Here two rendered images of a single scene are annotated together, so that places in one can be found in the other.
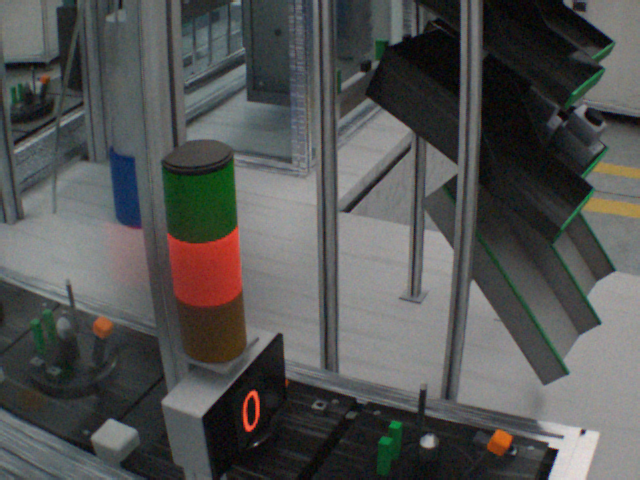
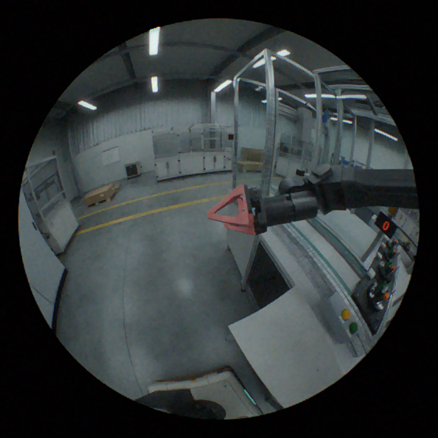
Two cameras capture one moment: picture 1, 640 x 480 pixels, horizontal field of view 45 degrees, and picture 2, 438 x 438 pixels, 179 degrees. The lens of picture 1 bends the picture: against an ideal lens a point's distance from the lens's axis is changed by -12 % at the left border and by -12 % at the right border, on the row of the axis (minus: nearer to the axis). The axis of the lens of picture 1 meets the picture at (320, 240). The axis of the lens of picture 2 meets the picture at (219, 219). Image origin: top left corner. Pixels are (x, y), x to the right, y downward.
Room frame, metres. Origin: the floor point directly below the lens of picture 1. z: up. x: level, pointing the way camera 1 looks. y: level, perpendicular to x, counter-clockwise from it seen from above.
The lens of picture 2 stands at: (0.17, -0.57, 1.34)
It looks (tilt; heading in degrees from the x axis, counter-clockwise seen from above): 35 degrees down; 140
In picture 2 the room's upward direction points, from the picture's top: straight up
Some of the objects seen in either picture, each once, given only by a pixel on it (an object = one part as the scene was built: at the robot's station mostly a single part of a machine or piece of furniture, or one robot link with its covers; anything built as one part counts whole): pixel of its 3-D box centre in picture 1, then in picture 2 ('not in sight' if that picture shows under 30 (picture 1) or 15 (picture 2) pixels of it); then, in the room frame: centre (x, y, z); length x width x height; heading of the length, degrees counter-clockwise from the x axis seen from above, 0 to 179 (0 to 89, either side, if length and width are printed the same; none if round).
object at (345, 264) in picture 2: not in sight; (337, 261); (0.38, 0.04, 0.91); 0.84 x 0.28 x 0.10; 154
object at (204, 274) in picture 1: (205, 258); not in sight; (0.52, 0.08, 1.33); 0.05 x 0.05 x 0.05
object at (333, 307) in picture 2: not in sight; (340, 317); (0.47, -0.26, 0.93); 0.21 x 0.07 x 0.06; 154
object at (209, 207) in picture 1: (199, 194); not in sight; (0.52, 0.08, 1.38); 0.05 x 0.05 x 0.05
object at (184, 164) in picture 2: not in sight; (193, 147); (-4.67, 2.14, 1.13); 3.26 x 1.46 x 2.25; 73
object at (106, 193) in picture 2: not in sight; (99, 195); (-5.09, -1.91, 0.20); 1.20 x 0.80 x 0.41; 73
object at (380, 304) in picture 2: (424, 479); (376, 296); (0.64, -0.11, 0.98); 0.14 x 0.14 x 0.02
